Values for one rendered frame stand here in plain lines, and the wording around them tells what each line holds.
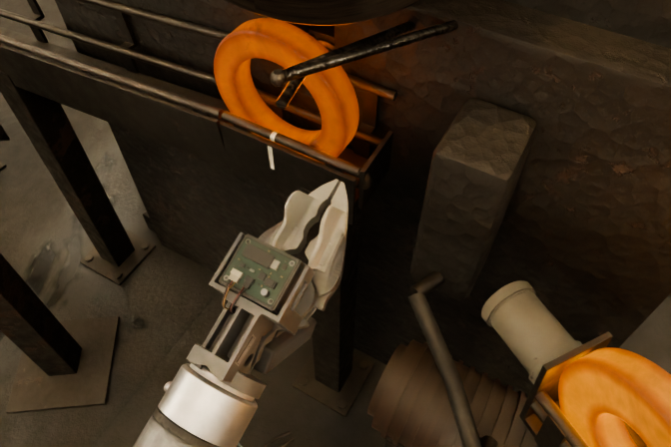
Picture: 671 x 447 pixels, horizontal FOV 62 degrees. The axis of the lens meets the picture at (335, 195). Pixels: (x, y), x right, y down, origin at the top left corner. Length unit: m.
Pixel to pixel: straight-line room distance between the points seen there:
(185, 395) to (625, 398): 0.34
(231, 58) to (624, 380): 0.49
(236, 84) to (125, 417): 0.83
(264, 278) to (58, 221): 1.21
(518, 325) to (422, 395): 0.18
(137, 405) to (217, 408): 0.84
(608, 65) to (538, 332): 0.25
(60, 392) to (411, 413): 0.86
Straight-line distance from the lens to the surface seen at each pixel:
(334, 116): 0.61
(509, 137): 0.57
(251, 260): 0.48
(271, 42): 0.60
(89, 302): 1.46
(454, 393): 0.67
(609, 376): 0.51
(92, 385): 1.36
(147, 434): 0.51
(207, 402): 0.49
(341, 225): 0.54
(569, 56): 0.57
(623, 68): 0.57
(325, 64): 0.47
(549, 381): 0.57
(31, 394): 1.40
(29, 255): 1.60
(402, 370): 0.71
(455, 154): 0.54
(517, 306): 0.59
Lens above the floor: 1.19
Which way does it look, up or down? 51 degrees down
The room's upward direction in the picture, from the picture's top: straight up
